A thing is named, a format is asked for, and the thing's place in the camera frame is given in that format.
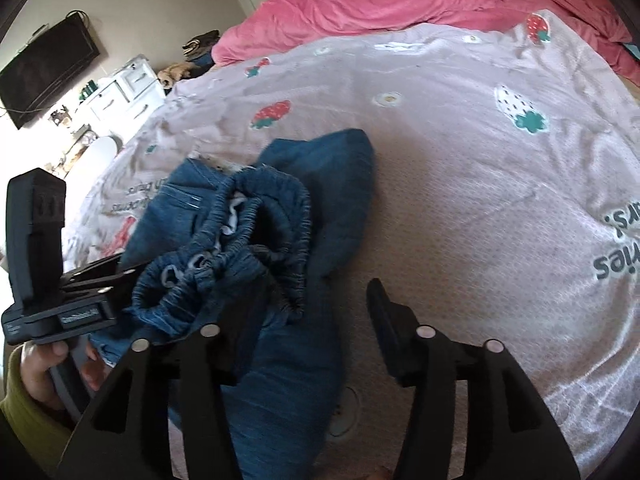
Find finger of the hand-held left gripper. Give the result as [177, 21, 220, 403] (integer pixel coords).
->
[62, 267, 151, 307]
[60, 254, 126, 287]

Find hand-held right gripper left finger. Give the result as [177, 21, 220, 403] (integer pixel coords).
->
[54, 325, 247, 480]

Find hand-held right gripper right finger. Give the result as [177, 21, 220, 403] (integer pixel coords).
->
[366, 278, 582, 480]

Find blue denim pants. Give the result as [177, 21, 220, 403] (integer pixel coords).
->
[92, 128, 377, 480]

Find person's left forearm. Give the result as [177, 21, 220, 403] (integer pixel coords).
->
[0, 345, 77, 467]

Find person's left hand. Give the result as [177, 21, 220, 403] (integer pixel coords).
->
[19, 340, 109, 412]

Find white round stool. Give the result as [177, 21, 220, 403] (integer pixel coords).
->
[65, 135, 122, 182]

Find pink strawberry printed blanket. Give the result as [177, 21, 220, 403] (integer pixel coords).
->
[62, 7, 640, 480]

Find white dresser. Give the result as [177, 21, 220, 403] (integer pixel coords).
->
[75, 57, 167, 137]

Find tan plush toy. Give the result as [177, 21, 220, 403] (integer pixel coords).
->
[157, 62, 195, 84]

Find dark striped bag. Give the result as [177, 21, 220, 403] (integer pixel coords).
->
[182, 30, 222, 59]

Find pink comforter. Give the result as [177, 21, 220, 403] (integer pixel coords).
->
[212, 0, 640, 78]

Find black wall television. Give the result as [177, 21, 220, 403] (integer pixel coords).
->
[0, 14, 102, 131]

